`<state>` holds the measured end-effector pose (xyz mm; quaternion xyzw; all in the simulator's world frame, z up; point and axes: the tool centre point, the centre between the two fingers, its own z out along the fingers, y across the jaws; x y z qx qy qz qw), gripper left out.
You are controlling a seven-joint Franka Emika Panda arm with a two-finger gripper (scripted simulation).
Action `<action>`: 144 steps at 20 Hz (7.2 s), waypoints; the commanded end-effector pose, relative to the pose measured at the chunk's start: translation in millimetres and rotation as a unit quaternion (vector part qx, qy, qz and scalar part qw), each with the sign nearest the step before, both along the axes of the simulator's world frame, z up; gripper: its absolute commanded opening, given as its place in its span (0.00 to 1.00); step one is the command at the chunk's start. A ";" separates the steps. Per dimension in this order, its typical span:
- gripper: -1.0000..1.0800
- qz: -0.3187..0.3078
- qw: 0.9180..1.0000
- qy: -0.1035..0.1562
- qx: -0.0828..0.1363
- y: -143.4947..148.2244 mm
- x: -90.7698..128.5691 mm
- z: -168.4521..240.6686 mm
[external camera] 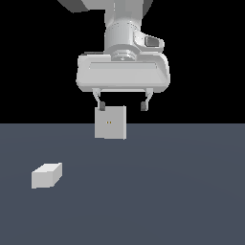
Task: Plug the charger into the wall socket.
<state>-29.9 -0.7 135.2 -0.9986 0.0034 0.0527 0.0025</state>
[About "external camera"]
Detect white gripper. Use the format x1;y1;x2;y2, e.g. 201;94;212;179
76;52;171;112

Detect white charger block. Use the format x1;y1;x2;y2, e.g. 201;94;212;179
31;162;63;189

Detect grey cube with green dot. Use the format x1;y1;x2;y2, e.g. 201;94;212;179
94;105;127;141

